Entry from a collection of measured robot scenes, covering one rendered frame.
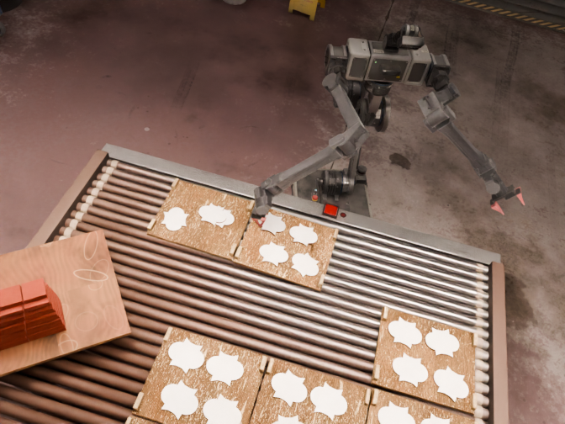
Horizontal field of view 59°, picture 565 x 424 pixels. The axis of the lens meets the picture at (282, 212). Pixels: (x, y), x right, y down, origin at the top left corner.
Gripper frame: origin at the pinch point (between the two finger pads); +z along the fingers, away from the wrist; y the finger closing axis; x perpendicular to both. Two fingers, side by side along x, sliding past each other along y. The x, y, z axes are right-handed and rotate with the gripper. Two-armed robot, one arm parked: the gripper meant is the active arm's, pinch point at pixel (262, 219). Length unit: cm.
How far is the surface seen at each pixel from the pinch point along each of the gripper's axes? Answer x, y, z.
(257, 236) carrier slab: -0.4, -9.1, 1.9
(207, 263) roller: 16.8, -29.5, 1.7
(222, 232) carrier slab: 15.5, -12.5, -0.4
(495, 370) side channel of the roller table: -111, -40, 18
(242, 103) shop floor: 79, 189, 80
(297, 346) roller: -31, -54, 10
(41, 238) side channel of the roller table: 86, -44, -12
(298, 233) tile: -18.1, -1.0, 3.6
